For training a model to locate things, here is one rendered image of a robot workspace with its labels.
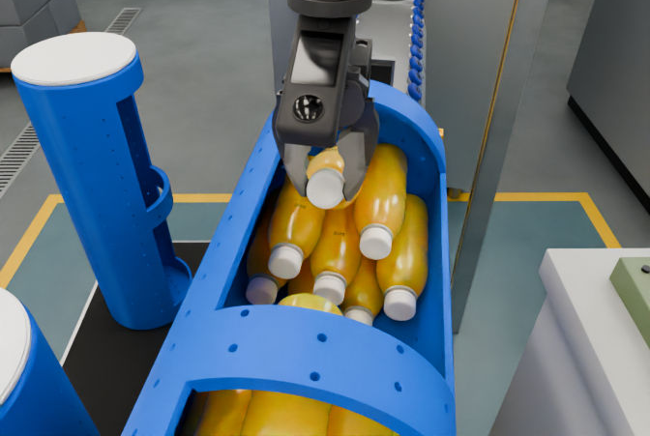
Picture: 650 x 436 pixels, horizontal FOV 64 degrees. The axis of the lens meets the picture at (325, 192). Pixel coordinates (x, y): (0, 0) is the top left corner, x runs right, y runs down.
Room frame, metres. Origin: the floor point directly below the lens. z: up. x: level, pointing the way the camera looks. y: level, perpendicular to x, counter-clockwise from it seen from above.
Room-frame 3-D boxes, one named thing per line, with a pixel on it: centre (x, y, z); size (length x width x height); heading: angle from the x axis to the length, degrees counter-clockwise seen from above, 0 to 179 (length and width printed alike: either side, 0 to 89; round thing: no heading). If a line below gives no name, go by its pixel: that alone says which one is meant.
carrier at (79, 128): (1.16, 0.59, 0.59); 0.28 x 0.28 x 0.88
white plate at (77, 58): (1.16, 0.59, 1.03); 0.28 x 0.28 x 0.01
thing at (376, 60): (1.04, -0.10, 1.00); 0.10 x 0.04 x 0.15; 81
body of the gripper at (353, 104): (0.45, 0.00, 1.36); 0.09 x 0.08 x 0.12; 171
